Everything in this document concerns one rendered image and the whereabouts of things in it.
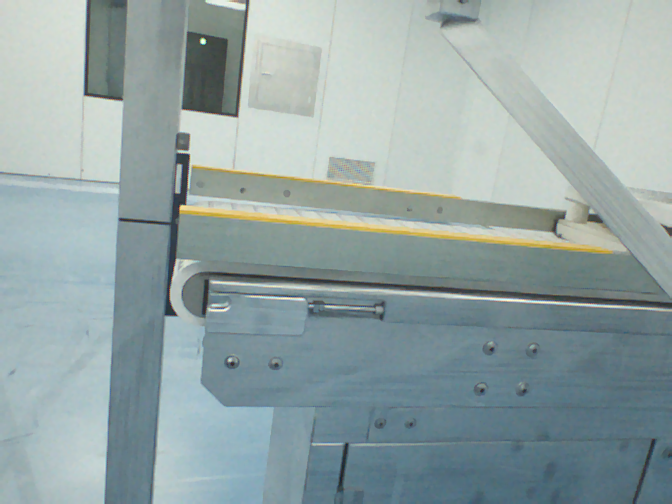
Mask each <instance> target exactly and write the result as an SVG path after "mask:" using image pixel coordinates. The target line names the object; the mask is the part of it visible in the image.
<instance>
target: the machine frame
mask: <svg viewBox="0 0 672 504"><path fill-rule="evenodd" d="M188 11H189V0H128V10H127V32H126V55H125V77H124V99H123V123H122V145H120V168H119V190H118V212H117V217H119V218H118V220H117V235H116V257H115V280H114V303H113V325H112V348H111V370H110V392H109V416H108V438H107V461H106V483H105V504H153V496H154V481H155V466H156V451H157V437H158V422H159V407H161V392H162V379H163V364H164V349H165V334H166V320H167V315H165V307H166V292H167V277H168V263H169V248H170V233H171V218H172V204H173V188H174V173H175V158H176V152H178V150H177V149H176V147H177V133H178V132H179V129H181V114H182V99H183V85H184V70H185V55H186V40H187V26H188Z"/></svg>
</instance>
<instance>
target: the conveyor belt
mask: <svg viewBox="0 0 672 504"><path fill-rule="evenodd" d="M192 206H194V207H205V208H215V209H226V210H236V211H247V212H259V213H269V214H280V215H290V216H301V217H312V218H323V220H333V221H344V222H354V223H365V224H377V225H387V226H398V227H408V228H419V229H430V230H441V231H451V232H462V233H472V234H483V235H495V236H505V237H516V239H526V240H537V241H547V242H559V243H569V244H577V243H574V242H570V241H565V240H561V239H558V237H557V236H554V235H543V234H532V233H523V232H512V231H502V230H491V229H481V228H470V227H460V226H450V225H440V224H429V223H419V222H408V221H398V220H388V218H378V217H367V216H356V215H346V214H335V213H325V212H315V211H305V210H294V209H284V208H273V207H263V206H253V205H243V204H232V203H222V202H211V201H202V202H198V203H196V204H194V205H192ZM205 271H210V272H226V273H228V275H230V276H246V277H249V274H256V275H272V276H288V277H304V279H319V280H334V281H350V282H366V283H381V284H397V285H412V286H427V287H443V288H459V289H474V290H489V291H505V292H521V293H536V294H551V295H567V296H583V297H584V298H598V299H614V300H629V301H645V302H660V303H672V301H671V299H670V298H668V296H667V295H666V294H655V293H641V292H626V291H611V290H597V289H583V288H568V287H554V286H539V285H525V284H510V283H496V282H481V281H467V280H452V279H438V277H423V276H409V275H394V274H380V273H366V272H351V271H336V270H322V269H308V268H293V267H279V266H264V265H250V264H235V263H221V262H206V261H192V260H178V259H176V262H175V267H174V272H173V276H172V282H171V287H170V301H171V304H172V307H173V309H174V310H175V312H176V314H177V315H180V316H181V318H182V319H183V320H184V321H186V322H188V323H190V324H192V325H196V326H204V327H205V320H206V319H204V318H198V316H195V315H193V314H192V313H190V312H189V311H188V310H187V309H186V307H185V305H184V302H183V299H182V290H183V286H184V284H185V283H186V281H187V280H188V279H189V277H190V276H192V275H194V274H195V273H198V272H205Z"/></svg>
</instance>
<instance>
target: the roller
mask: <svg viewBox="0 0 672 504"><path fill-rule="evenodd" d="M212 274H214V275H228V273H226V272H210V271H205V272H198V273H195V274H194V275H192V276H190V277H189V279H188V280H187V281H186V283H185V284H184V286H183V290H182V299H183V302H184V305H185V307H186V309H187V310H188V311H189V312H190V313H192V314H193V315H195V316H198V318H204V319H206V310H207V303H208V291H209V277H210V276H211V275H212Z"/></svg>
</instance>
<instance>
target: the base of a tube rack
mask: <svg viewBox="0 0 672 504"><path fill-rule="evenodd" d="M602 225H603V223H594V222H587V223H586V224H579V223H574V222H569V221H565V218H559V221H558V224H557V228H556V232H555V235H557V236H558V234H559V233H561V234H562V237H563V239H565V240H568V241H571V242H574V243H577V244H580V245H590V246H600V247H603V248H606V249H609V250H618V251H628V250H627V249H626V248H625V247H624V245H623V244H622V243H621V242H620V241H619V240H618V239H617V236H616V235H615V234H614V233H613V232H611V231H610V229H608V228H603V227H602Z"/></svg>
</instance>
